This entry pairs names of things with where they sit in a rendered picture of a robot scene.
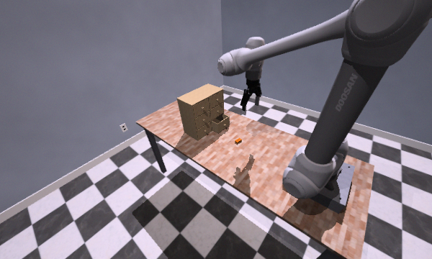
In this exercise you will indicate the light wooden chest of drawers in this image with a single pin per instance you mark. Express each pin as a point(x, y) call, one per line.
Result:
point(186, 103)

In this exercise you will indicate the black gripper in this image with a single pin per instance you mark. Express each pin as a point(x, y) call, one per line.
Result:
point(248, 92)

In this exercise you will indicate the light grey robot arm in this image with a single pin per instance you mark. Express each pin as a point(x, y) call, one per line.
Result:
point(378, 33)

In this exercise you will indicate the brown wooden drawer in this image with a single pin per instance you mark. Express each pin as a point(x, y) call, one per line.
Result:
point(217, 110)
point(220, 123)
point(202, 119)
point(201, 107)
point(216, 99)
point(202, 131)

